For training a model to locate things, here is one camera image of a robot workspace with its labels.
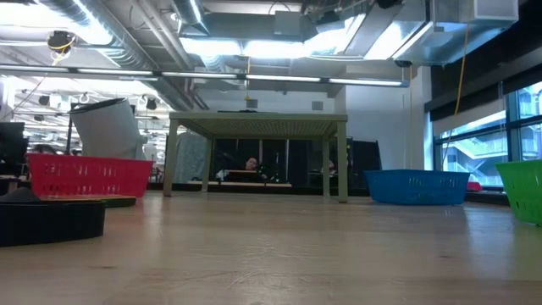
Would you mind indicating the black monitor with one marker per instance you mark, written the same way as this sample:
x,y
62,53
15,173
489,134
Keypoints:
x,y
12,144

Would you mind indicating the green plastic basket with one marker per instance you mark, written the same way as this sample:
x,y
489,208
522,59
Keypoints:
x,y
523,190

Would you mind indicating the person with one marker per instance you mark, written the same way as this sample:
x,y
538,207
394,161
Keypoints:
x,y
252,163

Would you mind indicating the small red object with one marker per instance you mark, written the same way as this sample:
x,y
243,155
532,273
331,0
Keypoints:
x,y
474,186

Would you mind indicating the long ceiling light bar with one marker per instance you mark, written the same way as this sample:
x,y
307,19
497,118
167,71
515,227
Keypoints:
x,y
279,78

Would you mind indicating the blue plastic basket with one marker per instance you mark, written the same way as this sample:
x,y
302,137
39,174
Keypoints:
x,y
417,188

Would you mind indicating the silver rectangular duct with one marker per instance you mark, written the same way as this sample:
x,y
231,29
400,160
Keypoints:
x,y
423,38

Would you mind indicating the yellow green crayon box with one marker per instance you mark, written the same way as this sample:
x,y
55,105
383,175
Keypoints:
x,y
118,202

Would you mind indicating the pale green metal riser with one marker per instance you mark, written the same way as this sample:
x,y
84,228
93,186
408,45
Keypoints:
x,y
258,117

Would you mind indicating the silver spiral duct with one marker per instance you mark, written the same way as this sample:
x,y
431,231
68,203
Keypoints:
x,y
127,46

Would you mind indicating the red plastic basket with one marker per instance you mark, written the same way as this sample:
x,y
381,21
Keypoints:
x,y
84,175

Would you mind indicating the white cylinder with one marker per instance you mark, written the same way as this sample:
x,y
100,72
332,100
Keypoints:
x,y
106,131

